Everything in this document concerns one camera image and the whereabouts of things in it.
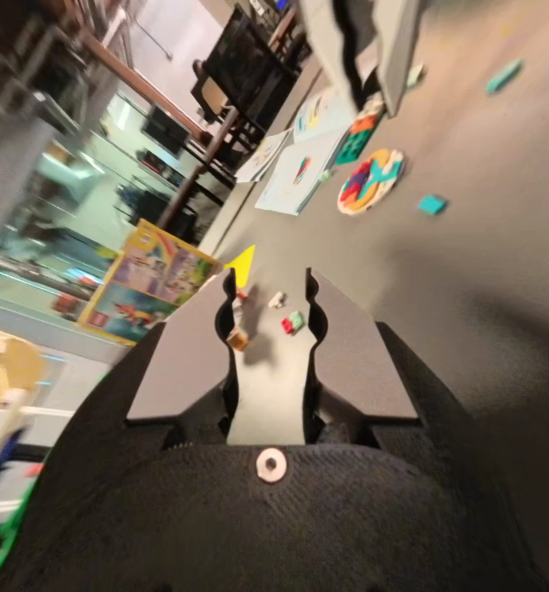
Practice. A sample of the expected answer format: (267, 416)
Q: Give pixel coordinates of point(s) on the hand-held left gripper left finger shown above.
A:
(186, 365)

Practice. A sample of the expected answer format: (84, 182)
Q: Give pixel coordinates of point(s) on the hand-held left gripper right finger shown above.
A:
(362, 370)

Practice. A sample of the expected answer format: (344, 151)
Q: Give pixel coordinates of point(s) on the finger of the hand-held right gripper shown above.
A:
(399, 46)
(325, 32)

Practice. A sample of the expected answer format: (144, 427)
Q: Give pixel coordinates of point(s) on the mint green lego plate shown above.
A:
(415, 75)

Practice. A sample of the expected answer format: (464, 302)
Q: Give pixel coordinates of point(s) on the teal orange white lego strip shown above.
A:
(355, 143)

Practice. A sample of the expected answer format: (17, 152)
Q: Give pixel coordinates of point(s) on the teal lego tile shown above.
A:
(434, 204)

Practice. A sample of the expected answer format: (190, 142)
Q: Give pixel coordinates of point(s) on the red and mint lego piece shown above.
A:
(293, 321)

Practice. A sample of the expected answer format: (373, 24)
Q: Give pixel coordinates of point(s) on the yellow lego set box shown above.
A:
(149, 286)

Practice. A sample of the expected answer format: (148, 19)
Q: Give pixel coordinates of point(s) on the dark teal curved lego brick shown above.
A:
(503, 76)

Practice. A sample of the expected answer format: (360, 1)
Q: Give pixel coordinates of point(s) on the small white lego piece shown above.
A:
(277, 299)

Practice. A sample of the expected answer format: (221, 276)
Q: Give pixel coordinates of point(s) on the round rainbow lego plate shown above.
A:
(371, 182)

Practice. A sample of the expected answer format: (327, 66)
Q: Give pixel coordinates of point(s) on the closed lego instruction booklet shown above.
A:
(263, 157)

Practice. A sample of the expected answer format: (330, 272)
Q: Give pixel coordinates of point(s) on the open lego instruction booklet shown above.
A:
(297, 180)

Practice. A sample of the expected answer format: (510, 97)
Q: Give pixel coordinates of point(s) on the black office chair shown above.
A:
(246, 64)

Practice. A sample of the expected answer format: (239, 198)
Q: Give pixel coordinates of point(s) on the yellow paper note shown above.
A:
(243, 266)

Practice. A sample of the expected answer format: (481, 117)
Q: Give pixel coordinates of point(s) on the green plastic bin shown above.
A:
(4, 550)

